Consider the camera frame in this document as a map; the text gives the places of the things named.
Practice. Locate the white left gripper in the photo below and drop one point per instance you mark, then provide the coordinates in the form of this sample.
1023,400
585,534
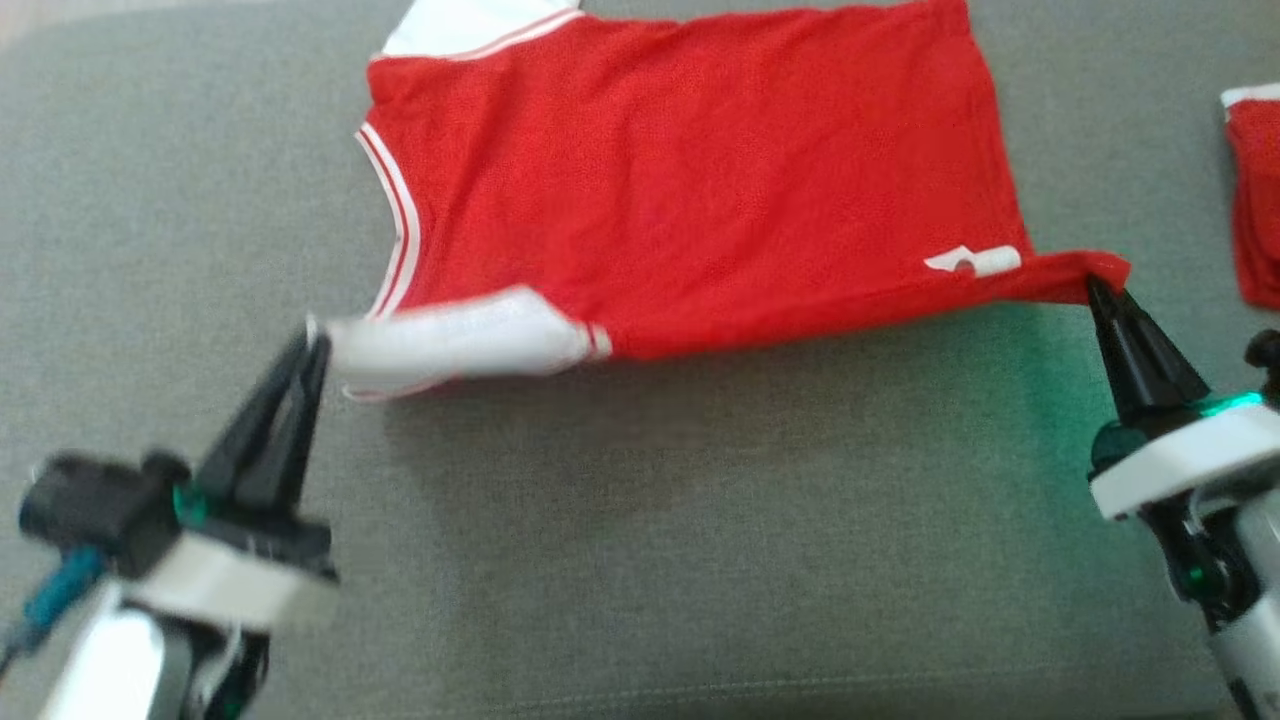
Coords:
240,570

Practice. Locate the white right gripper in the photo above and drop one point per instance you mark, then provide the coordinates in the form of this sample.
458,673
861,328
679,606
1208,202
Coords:
1190,455

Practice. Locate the red shorts with white stripe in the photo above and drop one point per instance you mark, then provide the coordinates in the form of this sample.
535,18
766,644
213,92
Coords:
1258,200

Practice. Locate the red jersey with white sleeves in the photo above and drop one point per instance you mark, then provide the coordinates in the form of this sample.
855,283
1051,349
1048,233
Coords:
700,170

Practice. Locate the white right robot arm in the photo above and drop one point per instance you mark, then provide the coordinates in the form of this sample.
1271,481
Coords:
1250,650

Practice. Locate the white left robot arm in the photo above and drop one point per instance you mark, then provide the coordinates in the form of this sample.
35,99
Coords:
110,670

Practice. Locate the large grey sofa ottoman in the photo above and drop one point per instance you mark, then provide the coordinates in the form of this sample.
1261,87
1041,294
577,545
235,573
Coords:
700,520

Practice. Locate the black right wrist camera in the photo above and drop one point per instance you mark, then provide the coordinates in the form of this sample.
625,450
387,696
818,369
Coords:
1268,355

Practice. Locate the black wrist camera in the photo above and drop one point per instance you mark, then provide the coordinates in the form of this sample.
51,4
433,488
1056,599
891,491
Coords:
1268,355
90,505

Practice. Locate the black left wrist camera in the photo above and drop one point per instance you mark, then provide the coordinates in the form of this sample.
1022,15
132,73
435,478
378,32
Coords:
90,505

